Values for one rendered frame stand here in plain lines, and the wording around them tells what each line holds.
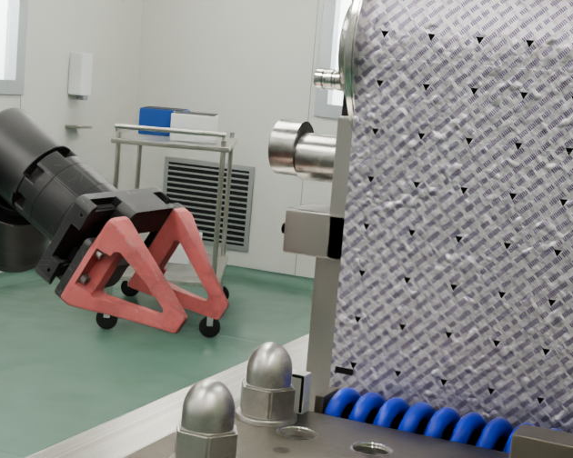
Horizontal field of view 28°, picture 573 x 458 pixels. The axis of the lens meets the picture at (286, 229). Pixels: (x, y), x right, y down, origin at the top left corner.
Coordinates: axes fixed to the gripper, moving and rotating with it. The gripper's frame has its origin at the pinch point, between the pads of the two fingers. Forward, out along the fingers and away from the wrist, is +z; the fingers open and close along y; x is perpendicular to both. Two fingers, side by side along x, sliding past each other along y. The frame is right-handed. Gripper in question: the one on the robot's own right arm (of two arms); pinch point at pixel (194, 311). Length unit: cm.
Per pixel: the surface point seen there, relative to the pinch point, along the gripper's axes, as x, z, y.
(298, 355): -22, -5, -57
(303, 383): 3.4, 9.8, 5.0
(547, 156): 22.1, 12.8, 0.2
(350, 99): 17.9, 1.1, 0.6
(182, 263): -186, -164, -431
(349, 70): 19.4, 0.2, 1.2
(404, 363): 6.7, 13.3, 0.2
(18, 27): -145, -313, -432
